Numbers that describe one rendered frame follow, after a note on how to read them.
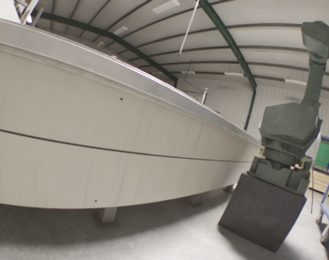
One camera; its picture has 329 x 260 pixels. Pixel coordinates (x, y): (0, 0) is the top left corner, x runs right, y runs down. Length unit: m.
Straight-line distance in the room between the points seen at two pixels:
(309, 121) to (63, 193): 1.51
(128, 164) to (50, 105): 0.38
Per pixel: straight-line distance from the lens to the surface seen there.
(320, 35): 1.85
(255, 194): 1.34
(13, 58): 0.55
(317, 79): 1.96
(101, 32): 13.25
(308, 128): 1.34
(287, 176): 1.35
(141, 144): 0.68
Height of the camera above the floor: 0.70
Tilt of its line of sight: 3 degrees down
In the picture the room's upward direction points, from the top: 18 degrees clockwise
